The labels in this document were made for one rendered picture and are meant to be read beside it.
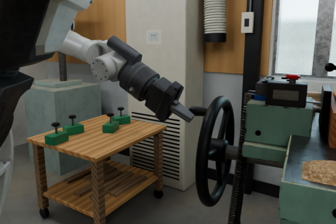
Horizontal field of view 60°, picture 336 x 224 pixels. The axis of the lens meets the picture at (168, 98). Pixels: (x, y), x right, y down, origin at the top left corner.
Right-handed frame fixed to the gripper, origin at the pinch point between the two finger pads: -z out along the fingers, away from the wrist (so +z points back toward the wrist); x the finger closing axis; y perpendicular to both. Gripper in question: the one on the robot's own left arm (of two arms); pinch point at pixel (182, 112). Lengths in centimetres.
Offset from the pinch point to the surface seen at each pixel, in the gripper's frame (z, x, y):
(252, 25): 19, -22, 130
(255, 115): -14.7, 10.1, 2.2
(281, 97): -17.0, 16.3, 4.1
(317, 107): -24.4, 15.6, 10.1
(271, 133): -19.7, 8.9, 1.8
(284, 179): -23.3, 18.0, -18.6
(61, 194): 49, -124, 14
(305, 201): -27.0, 17.8, -19.5
